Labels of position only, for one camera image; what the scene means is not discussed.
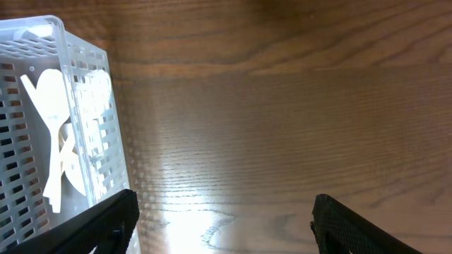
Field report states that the clear perforated plastic basket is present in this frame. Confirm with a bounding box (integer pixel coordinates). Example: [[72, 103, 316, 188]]
[[1, 16, 129, 252]]

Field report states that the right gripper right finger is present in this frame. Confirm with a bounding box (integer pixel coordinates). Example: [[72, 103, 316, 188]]
[[310, 194, 421, 254]]

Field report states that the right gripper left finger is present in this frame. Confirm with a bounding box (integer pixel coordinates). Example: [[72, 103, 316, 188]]
[[4, 189, 140, 254]]

